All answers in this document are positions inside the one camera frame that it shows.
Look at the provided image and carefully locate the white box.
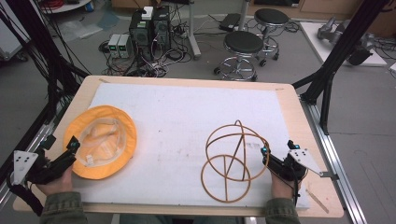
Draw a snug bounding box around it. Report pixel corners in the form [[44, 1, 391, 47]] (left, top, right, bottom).
[[141, 6, 154, 21]]

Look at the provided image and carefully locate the brown wire hat stand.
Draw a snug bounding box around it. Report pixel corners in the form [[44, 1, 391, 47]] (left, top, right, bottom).
[[200, 119, 272, 204]]

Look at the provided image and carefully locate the black round stool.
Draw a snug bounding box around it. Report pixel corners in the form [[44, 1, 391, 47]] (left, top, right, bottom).
[[213, 30, 265, 82], [253, 7, 290, 67]]

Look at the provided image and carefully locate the grey power supply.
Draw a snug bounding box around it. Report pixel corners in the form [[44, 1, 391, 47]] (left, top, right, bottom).
[[117, 34, 132, 59], [107, 33, 121, 59]]

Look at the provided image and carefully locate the black strap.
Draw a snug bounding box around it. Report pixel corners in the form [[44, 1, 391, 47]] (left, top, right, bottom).
[[5, 175, 45, 217]]

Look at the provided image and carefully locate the aluminium rail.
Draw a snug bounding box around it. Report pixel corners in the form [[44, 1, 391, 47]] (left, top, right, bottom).
[[0, 96, 73, 208], [299, 94, 369, 224]]

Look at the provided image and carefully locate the thin wooden stick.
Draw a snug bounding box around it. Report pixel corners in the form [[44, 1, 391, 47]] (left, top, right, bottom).
[[305, 189, 330, 215]]

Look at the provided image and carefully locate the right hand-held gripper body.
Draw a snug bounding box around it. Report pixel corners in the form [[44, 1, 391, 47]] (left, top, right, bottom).
[[263, 147, 324, 182]]

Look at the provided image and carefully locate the black computer tower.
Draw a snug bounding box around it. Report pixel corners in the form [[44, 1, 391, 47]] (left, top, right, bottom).
[[128, 8, 154, 61], [151, 5, 172, 52]]

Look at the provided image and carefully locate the person's right hand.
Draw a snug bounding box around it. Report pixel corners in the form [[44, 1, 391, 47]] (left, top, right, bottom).
[[270, 171, 303, 201]]

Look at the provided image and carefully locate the clear plastic sheet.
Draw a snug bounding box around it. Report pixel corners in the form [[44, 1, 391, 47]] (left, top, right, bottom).
[[57, 11, 120, 43]]

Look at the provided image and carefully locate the person's left hand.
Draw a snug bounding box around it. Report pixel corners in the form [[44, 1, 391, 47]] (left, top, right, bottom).
[[35, 163, 75, 197]]

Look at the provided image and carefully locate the yellow bucket hat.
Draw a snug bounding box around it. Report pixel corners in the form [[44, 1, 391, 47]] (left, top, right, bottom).
[[63, 105, 138, 181]]

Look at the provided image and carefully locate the white round table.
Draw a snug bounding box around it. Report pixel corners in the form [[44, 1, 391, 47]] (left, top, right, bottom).
[[39, 0, 93, 15]]

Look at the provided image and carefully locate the grey metal stand leg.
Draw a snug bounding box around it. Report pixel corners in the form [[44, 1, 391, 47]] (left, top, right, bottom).
[[186, 0, 203, 61]]

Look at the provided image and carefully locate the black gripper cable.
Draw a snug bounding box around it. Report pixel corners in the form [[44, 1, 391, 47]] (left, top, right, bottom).
[[289, 166, 301, 207]]

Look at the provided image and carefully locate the white board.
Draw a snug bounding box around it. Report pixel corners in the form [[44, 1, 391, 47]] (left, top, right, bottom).
[[299, 21, 389, 68]]

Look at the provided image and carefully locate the white foam mat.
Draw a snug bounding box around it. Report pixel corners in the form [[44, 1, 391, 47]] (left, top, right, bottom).
[[72, 81, 311, 209]]

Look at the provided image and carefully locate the flat black device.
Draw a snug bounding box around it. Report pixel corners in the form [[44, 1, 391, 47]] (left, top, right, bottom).
[[218, 12, 241, 33]]

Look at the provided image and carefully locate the tangle of floor cables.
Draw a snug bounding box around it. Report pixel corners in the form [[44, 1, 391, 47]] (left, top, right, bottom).
[[98, 6, 206, 78]]

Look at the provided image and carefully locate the grey metal bracket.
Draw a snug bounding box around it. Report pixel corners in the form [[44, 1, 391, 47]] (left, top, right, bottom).
[[320, 171, 340, 181]]

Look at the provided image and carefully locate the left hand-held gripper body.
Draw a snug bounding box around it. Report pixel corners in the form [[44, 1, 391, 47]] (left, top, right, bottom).
[[12, 148, 78, 186]]

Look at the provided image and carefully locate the black metal frame post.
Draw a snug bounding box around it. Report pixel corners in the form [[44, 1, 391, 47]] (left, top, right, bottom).
[[291, 0, 390, 135], [0, 0, 92, 125]]

